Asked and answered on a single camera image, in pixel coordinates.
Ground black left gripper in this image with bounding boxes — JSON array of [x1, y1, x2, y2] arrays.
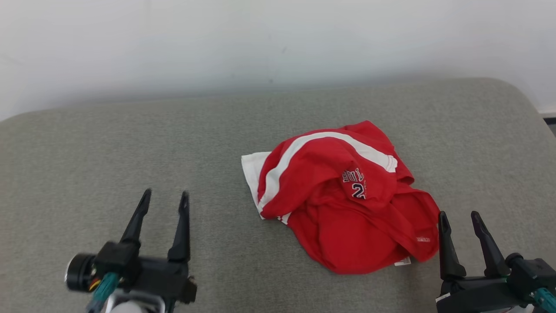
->
[[65, 188, 197, 313]]

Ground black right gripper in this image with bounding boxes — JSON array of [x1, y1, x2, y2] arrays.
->
[[436, 211, 556, 313]]

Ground red Bulls 23 jersey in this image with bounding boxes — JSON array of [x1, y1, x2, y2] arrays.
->
[[242, 151, 441, 275]]

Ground red white-striped shorts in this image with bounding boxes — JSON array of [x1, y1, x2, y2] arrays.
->
[[257, 120, 415, 220]]

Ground grey fabric sofa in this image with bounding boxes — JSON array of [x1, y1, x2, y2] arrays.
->
[[0, 77, 556, 313]]

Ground teal plug left arm cable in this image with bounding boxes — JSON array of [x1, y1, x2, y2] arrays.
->
[[86, 273, 120, 313]]

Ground teal plug arm cable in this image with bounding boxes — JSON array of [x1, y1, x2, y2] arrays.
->
[[532, 287, 556, 313], [86, 273, 120, 313]]

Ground teal plug right arm cable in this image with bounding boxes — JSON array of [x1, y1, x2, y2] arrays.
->
[[532, 287, 556, 313]]

